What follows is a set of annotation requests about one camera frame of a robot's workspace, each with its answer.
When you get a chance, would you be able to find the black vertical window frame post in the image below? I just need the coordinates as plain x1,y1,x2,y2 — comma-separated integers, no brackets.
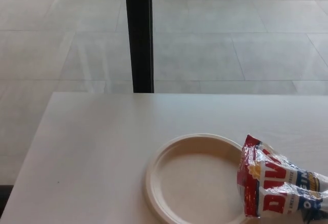
124,0,155,93

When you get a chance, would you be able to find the red blue sunflower seed bag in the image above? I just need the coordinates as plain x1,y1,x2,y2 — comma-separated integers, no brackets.
235,133,328,221

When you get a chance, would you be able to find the white round paper plate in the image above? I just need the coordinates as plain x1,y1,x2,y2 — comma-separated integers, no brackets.
145,133,261,224

